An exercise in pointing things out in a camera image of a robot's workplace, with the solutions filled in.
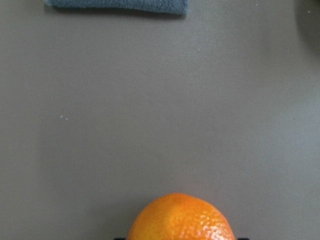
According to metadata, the orange mandarin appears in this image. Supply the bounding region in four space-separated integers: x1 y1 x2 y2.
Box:
127 193 235 240

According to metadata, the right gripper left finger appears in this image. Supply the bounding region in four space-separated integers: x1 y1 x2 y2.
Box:
113 237 127 240

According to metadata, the grey folded cloth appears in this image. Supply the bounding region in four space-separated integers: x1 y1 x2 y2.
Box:
43 0 189 15

